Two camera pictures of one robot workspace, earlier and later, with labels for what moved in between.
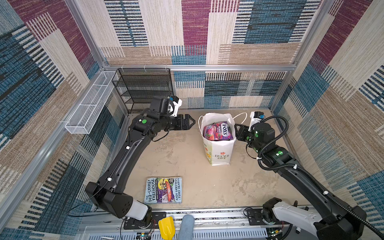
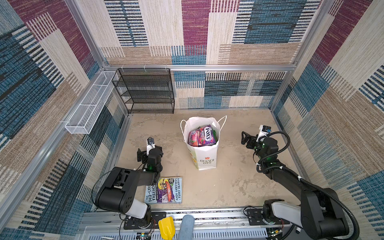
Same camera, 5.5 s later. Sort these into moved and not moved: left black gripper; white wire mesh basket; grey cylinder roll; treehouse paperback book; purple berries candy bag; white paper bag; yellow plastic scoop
Moved: white paper bag; purple berries candy bag; left black gripper
Not moved: yellow plastic scoop; white wire mesh basket; treehouse paperback book; grey cylinder roll
